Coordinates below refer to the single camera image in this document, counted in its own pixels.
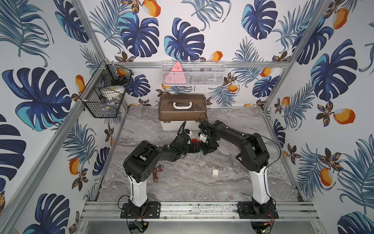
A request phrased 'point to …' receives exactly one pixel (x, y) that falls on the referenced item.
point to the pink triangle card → (177, 75)
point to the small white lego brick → (215, 172)
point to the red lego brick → (195, 140)
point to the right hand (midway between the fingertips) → (207, 152)
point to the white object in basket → (113, 92)
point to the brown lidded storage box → (174, 109)
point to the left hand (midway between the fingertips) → (197, 144)
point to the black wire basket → (106, 74)
